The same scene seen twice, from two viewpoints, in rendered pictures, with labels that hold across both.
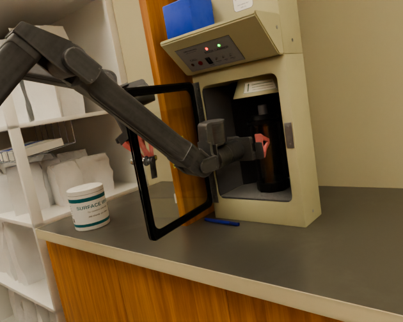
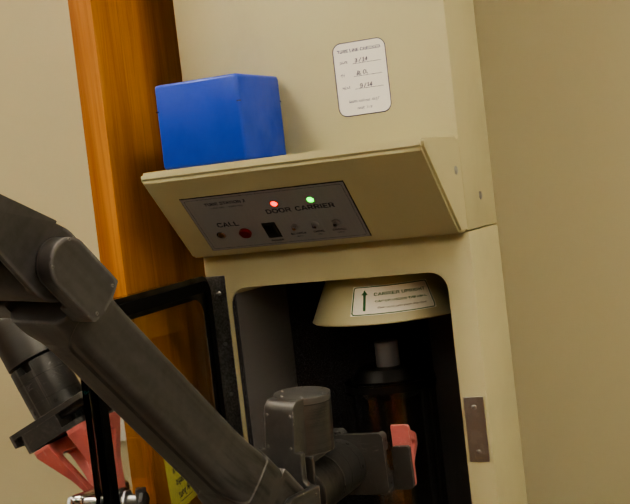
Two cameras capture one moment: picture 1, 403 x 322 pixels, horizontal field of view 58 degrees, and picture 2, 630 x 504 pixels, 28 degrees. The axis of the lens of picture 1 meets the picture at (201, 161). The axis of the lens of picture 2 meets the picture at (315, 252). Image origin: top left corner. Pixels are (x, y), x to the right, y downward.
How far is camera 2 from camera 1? 0.41 m
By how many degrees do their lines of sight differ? 18
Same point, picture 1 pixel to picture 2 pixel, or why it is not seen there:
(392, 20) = not seen: outside the picture
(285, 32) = (469, 180)
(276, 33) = (455, 185)
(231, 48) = (341, 209)
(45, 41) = (8, 225)
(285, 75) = (470, 281)
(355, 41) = (591, 183)
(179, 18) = (206, 123)
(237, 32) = (367, 179)
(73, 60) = (65, 269)
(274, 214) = not seen: outside the picture
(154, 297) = not seen: outside the picture
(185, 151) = (253, 477)
